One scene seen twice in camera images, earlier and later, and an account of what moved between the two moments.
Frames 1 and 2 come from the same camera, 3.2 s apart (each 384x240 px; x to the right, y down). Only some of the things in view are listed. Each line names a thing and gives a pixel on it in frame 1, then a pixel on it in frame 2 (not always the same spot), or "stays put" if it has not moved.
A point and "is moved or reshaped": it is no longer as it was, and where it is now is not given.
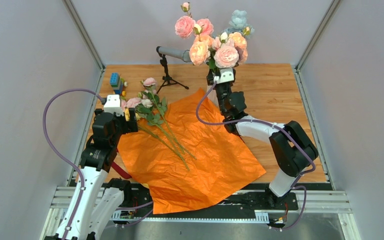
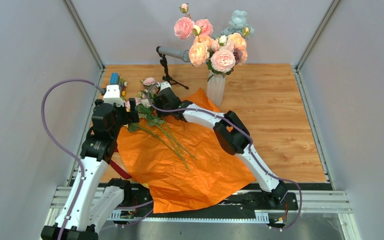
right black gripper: (211, 79) to (159, 102)
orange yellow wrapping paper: (186, 163) stays put
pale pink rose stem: (225, 56) is moved or reshaped
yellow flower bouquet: (149, 110) stays put
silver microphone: (184, 55) stays put
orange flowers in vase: (240, 43) stays put
